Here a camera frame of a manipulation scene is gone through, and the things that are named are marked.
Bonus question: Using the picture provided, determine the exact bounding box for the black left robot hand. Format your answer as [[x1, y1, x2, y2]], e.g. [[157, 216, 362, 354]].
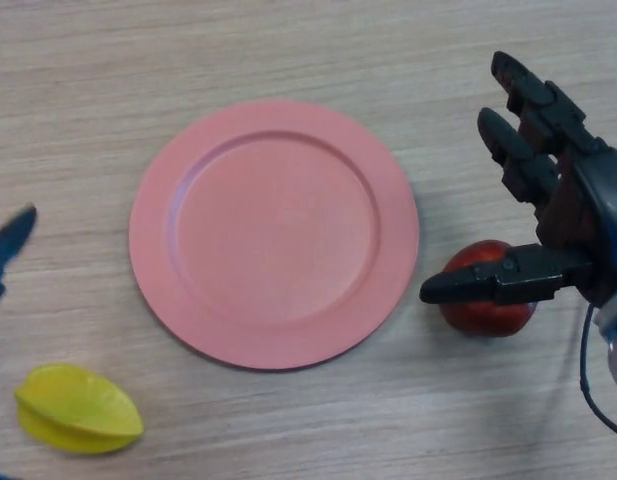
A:
[[0, 203, 38, 480]]

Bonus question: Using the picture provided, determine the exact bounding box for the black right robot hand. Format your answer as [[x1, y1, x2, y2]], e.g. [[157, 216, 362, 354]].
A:
[[419, 50, 617, 307]]

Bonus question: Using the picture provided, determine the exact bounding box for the yellow starfruit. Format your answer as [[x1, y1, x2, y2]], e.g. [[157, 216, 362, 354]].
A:
[[13, 363, 145, 455]]

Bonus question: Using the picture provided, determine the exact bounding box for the pink round plate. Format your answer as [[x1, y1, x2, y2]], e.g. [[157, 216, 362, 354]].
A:
[[128, 98, 420, 371]]

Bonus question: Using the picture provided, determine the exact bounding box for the red apple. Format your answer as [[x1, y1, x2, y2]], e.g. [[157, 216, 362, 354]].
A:
[[439, 239, 536, 337]]

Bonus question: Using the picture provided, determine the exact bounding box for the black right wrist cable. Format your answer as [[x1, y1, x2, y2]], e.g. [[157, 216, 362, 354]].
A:
[[579, 304, 617, 446]]

